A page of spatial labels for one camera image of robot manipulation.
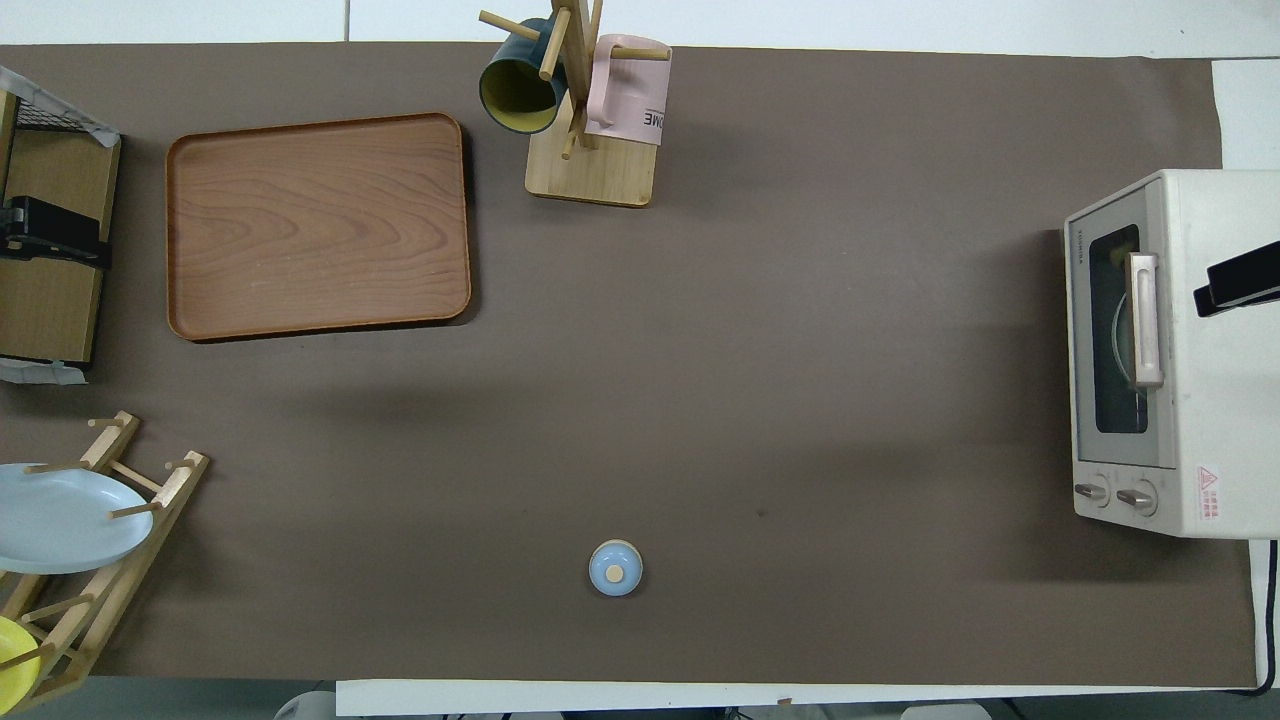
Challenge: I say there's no wooden shelf with wire mesh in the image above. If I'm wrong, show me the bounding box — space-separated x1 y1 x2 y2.
0 88 123 367

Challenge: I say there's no white toaster oven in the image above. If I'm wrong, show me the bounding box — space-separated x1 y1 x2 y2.
1063 168 1280 541

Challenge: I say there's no dark green mug yellow inside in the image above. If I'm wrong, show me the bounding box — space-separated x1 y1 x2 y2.
478 18 569 136

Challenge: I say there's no brown table mat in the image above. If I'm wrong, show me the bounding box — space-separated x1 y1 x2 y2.
0 42 1259 691

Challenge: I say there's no pink mug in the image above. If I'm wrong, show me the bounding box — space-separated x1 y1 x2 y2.
585 33 673 148

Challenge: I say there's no small blue jar wooden knob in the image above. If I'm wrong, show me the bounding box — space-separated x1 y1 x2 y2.
588 539 644 599

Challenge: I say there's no yellow plate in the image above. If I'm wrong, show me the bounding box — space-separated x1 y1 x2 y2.
0 616 43 707

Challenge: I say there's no black power cable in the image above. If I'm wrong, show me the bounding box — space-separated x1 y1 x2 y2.
1225 540 1280 699

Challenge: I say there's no grey tape strip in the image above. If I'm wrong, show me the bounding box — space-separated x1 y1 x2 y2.
0 357 89 387
0 65 122 148

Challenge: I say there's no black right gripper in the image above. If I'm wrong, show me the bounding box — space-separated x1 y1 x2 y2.
1194 240 1280 319

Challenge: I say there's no light blue plate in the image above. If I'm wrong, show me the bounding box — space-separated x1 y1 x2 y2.
0 462 156 576

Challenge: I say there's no wooden dish rack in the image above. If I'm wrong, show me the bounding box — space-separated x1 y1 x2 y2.
0 410 211 713

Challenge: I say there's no beige oven door handle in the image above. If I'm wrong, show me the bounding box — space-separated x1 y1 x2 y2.
1125 252 1167 390

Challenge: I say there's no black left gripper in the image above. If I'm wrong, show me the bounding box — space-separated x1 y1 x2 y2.
0 196 112 270

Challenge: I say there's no wooden mug tree stand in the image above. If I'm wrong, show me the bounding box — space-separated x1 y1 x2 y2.
478 0 673 209

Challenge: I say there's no wooden serving tray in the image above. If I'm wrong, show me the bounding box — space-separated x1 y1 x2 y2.
165 112 473 343

